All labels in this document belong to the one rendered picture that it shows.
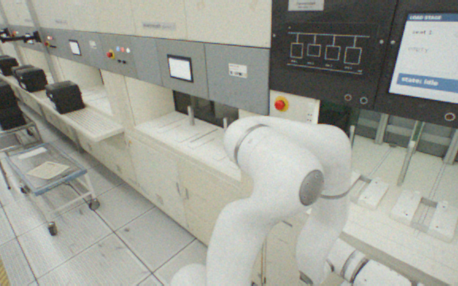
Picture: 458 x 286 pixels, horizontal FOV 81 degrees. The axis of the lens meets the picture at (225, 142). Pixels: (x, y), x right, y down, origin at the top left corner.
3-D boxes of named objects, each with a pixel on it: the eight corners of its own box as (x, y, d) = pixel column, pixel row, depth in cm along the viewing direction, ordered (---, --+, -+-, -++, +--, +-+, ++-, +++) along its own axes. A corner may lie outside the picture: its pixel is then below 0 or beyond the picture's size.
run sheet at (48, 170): (24, 174, 236) (23, 172, 235) (48, 160, 254) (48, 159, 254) (48, 181, 225) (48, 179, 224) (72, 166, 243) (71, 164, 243)
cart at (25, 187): (18, 194, 286) (-2, 156, 264) (68, 171, 320) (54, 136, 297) (52, 238, 229) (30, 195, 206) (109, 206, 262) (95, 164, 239)
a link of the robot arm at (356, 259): (355, 264, 77) (366, 271, 75) (339, 282, 72) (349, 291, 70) (361, 243, 73) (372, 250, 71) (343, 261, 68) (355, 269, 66)
